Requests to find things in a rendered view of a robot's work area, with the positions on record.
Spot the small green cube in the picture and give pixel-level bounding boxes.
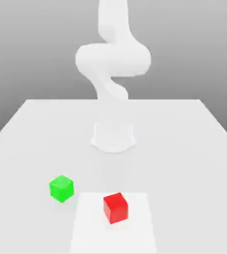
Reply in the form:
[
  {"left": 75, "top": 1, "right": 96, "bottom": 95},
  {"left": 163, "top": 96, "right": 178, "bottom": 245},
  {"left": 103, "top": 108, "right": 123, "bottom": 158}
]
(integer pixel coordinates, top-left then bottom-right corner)
[{"left": 49, "top": 174, "right": 75, "bottom": 203}]

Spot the small red cube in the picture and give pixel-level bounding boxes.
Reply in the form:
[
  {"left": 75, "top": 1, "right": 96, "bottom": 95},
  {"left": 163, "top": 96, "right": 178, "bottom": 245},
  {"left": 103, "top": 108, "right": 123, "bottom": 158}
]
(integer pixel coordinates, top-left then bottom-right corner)
[{"left": 103, "top": 192, "right": 129, "bottom": 225}]

